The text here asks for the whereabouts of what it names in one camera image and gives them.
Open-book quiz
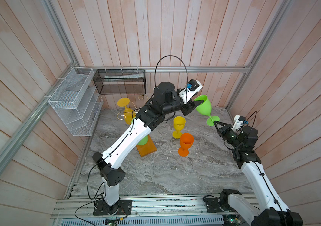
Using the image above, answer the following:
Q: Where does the aluminium frame rail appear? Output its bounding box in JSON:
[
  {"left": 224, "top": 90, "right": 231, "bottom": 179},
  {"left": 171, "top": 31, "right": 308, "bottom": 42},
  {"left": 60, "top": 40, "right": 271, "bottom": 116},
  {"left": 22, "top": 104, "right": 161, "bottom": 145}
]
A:
[{"left": 74, "top": 65, "right": 251, "bottom": 73}]

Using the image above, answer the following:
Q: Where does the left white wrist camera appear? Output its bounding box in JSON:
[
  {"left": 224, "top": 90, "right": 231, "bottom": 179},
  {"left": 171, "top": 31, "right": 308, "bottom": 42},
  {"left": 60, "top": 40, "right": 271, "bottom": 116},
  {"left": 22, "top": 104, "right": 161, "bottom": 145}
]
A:
[{"left": 178, "top": 79, "right": 203, "bottom": 104}]

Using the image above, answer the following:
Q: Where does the gold wire wine glass rack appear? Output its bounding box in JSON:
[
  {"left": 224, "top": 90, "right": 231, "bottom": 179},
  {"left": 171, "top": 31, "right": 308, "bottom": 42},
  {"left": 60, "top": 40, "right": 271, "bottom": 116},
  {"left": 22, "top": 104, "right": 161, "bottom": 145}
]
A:
[{"left": 116, "top": 94, "right": 158, "bottom": 158}]

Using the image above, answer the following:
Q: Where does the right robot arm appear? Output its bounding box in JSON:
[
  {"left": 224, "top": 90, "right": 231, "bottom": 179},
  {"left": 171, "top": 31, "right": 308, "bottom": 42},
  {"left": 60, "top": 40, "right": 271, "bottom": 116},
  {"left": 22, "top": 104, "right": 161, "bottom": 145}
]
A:
[{"left": 214, "top": 120, "right": 303, "bottom": 226}]

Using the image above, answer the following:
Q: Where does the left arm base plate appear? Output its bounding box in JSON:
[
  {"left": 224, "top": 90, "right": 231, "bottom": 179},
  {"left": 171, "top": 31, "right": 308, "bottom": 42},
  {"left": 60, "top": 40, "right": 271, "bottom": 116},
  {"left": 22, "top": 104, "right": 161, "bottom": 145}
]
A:
[{"left": 93, "top": 199, "right": 132, "bottom": 216}]

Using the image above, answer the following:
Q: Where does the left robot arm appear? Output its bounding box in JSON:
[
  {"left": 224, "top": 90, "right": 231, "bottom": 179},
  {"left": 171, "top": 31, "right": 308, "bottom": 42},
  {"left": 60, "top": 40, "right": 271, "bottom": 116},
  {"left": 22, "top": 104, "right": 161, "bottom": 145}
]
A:
[{"left": 93, "top": 79, "right": 203, "bottom": 208}]

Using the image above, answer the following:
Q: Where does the orange wine glass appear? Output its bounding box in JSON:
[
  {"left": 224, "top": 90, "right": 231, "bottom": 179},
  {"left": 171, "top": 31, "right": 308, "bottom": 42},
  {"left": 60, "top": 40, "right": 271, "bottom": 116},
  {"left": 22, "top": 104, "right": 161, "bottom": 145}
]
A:
[{"left": 178, "top": 133, "right": 194, "bottom": 157}]

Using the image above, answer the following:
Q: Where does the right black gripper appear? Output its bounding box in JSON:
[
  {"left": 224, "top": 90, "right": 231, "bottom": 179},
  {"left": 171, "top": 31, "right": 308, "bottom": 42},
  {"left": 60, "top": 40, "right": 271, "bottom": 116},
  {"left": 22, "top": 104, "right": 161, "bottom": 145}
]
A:
[{"left": 215, "top": 121, "right": 242, "bottom": 152}]

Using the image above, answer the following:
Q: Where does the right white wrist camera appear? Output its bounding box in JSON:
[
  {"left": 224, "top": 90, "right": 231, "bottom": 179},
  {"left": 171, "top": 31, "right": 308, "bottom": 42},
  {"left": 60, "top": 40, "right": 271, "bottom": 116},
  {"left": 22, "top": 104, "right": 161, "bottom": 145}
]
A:
[{"left": 232, "top": 115, "right": 246, "bottom": 133}]

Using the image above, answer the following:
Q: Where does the green wine glass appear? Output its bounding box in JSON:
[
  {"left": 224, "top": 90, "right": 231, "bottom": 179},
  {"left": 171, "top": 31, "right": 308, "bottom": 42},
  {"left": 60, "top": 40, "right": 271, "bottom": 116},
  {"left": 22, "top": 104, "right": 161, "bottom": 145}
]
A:
[
  {"left": 195, "top": 95, "right": 220, "bottom": 126},
  {"left": 137, "top": 135, "right": 148, "bottom": 146}
]

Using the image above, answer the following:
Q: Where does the black mesh wall basket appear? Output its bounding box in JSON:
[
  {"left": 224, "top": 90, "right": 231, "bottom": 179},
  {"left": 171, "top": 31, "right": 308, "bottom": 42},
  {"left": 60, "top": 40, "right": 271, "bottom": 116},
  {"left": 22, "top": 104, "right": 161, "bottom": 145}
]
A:
[{"left": 93, "top": 69, "right": 147, "bottom": 95}]

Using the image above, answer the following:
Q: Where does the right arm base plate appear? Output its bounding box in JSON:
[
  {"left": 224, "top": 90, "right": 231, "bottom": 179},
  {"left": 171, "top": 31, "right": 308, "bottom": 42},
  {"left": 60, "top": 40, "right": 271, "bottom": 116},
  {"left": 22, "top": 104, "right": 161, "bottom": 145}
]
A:
[{"left": 203, "top": 195, "right": 225, "bottom": 213}]

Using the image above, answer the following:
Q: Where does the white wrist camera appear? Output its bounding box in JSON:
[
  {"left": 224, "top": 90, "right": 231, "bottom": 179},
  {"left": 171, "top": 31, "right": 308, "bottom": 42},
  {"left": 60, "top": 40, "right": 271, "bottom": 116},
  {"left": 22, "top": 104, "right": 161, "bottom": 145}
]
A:
[
  {"left": 232, "top": 115, "right": 246, "bottom": 133},
  {"left": 178, "top": 79, "right": 203, "bottom": 104}
]

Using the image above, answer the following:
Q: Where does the amber yellow wine glass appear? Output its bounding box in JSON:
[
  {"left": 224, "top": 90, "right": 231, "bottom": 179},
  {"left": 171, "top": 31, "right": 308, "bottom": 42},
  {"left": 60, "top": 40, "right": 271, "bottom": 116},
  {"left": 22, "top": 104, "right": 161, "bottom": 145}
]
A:
[{"left": 117, "top": 98, "right": 136, "bottom": 125}]

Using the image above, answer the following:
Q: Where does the white mesh wall shelf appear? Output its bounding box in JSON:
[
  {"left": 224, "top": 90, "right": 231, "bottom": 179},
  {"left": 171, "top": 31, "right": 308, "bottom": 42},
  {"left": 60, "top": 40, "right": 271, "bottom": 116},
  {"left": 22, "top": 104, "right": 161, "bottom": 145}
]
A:
[{"left": 49, "top": 67, "right": 103, "bottom": 137}]

